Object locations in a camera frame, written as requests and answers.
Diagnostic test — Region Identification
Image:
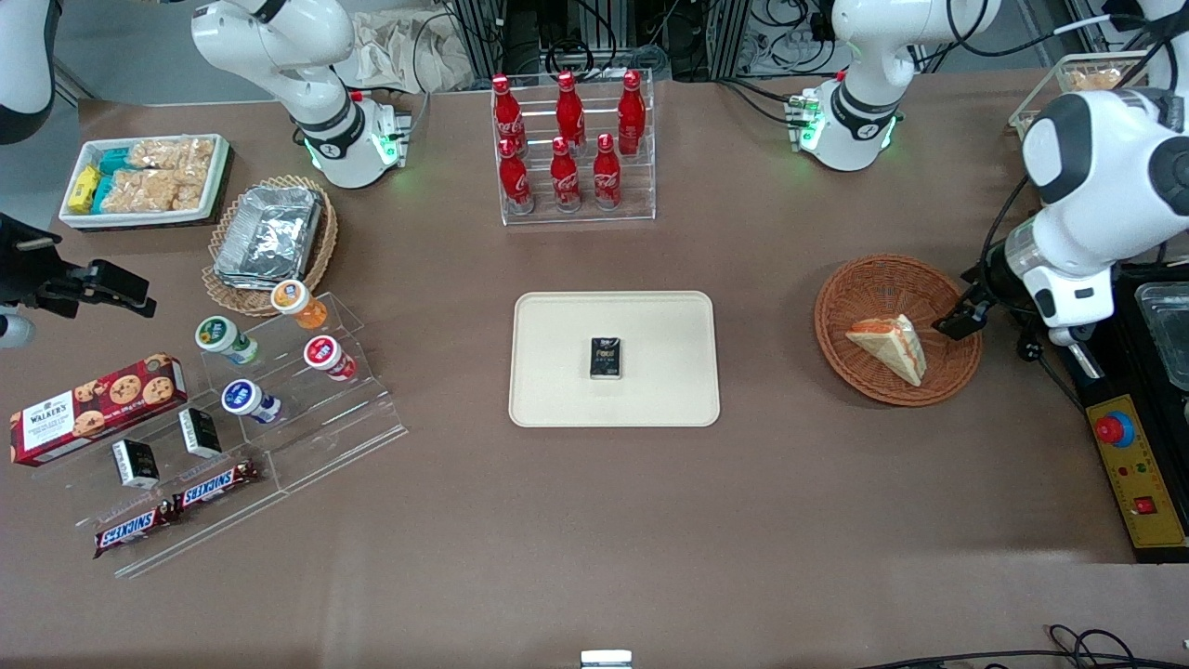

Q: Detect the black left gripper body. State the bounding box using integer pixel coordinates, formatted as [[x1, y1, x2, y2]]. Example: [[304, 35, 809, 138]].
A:
[[979, 240, 1026, 306]]

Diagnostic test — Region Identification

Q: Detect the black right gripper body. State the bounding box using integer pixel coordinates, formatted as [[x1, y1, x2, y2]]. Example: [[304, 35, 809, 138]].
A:
[[0, 214, 73, 313]]

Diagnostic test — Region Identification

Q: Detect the triangular wrapped sandwich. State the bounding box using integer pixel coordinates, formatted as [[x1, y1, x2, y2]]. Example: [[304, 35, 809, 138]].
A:
[[844, 314, 929, 388]]

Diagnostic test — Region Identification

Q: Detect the brown wicker basket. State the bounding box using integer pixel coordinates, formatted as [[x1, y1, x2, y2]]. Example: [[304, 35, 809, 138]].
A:
[[814, 254, 985, 408]]

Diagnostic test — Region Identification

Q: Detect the white rectangular snack tray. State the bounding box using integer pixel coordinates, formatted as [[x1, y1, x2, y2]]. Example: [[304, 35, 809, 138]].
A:
[[58, 133, 231, 231]]

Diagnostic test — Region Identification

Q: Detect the light tan wicker basket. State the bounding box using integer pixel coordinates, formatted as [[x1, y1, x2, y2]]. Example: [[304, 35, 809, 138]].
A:
[[202, 174, 339, 319]]

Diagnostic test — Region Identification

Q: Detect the beige plastic tray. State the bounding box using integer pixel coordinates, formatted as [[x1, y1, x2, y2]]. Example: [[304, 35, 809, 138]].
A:
[[508, 291, 722, 428]]

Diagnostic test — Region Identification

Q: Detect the yellow snack packet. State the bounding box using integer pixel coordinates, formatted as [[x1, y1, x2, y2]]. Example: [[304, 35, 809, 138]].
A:
[[69, 164, 102, 216]]

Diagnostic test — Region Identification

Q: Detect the clear rice cracker bag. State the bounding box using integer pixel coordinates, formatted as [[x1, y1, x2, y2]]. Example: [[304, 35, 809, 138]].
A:
[[126, 137, 217, 174], [102, 168, 207, 214]]

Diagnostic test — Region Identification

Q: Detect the green gum bottle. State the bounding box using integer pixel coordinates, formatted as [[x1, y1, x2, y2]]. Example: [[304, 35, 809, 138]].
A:
[[194, 315, 260, 366]]

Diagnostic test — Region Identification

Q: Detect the red tartan cookie box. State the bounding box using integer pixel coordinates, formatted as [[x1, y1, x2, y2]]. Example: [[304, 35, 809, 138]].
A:
[[8, 352, 189, 468]]

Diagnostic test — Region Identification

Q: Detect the stack of foil containers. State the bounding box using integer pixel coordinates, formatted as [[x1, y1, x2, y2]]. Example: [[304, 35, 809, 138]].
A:
[[213, 185, 324, 288]]

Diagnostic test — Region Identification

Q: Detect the black white gum box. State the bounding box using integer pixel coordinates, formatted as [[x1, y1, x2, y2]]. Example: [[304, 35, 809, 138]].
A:
[[177, 406, 225, 459], [111, 438, 162, 491]]

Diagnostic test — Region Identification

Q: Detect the blue gum bottle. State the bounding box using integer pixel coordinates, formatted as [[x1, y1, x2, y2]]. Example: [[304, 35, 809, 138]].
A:
[[220, 378, 282, 426]]

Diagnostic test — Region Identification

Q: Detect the clear plastic container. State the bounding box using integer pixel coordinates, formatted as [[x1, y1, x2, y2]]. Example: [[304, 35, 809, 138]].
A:
[[1132, 282, 1189, 392]]

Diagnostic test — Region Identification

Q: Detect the orange gum bottle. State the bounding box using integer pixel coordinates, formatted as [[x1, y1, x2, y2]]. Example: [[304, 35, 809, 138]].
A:
[[270, 279, 329, 332]]

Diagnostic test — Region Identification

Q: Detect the red gum bottle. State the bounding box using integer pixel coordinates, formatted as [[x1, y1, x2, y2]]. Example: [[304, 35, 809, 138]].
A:
[[303, 335, 359, 383]]

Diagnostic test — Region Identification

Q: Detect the brown Snickers bar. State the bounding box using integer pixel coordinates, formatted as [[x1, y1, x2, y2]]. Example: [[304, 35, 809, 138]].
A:
[[92, 501, 179, 560], [171, 459, 262, 515]]

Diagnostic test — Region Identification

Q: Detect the yellow emergency stop box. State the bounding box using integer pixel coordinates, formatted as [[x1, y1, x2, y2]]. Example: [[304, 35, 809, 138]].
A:
[[1084, 394, 1189, 552]]

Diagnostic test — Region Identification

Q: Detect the clear acrylic stepped display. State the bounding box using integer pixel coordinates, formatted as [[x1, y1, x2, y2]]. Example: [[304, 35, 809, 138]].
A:
[[28, 292, 410, 580]]

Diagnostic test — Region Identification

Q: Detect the small black box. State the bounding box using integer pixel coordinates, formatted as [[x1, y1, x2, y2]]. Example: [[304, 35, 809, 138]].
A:
[[589, 336, 624, 383]]

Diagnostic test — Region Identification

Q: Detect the crumpled beige paper bag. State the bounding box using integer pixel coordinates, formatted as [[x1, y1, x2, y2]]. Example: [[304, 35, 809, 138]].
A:
[[333, 7, 477, 95]]

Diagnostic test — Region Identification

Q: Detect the black equipment rack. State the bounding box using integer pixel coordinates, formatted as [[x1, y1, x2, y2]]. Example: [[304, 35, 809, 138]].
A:
[[444, 0, 839, 83]]

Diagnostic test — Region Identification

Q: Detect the red cola bottle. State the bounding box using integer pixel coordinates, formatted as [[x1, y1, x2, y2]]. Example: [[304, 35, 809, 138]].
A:
[[549, 137, 582, 214], [555, 71, 586, 154], [592, 133, 622, 211], [617, 70, 647, 157], [490, 74, 527, 157], [498, 138, 535, 216]]

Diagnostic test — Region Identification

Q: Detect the clear acrylic bottle rack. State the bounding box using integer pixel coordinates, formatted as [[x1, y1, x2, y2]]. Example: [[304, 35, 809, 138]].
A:
[[490, 69, 658, 228]]

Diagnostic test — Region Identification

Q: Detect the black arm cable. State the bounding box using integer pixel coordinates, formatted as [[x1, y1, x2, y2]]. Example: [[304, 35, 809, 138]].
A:
[[981, 175, 1034, 280]]

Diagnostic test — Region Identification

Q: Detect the black plug cable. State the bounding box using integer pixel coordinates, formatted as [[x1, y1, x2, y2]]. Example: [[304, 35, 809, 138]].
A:
[[1015, 314, 1090, 412]]

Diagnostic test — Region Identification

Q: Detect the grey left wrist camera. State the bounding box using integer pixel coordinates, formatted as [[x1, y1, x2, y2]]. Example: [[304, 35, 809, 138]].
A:
[[1048, 321, 1106, 352]]

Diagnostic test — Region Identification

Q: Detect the black base cable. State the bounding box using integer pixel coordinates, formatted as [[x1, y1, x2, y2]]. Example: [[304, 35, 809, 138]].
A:
[[717, 78, 802, 127]]

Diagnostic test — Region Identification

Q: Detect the black floor cable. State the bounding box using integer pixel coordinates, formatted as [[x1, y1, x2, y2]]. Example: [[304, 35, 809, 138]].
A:
[[853, 623, 1189, 669]]

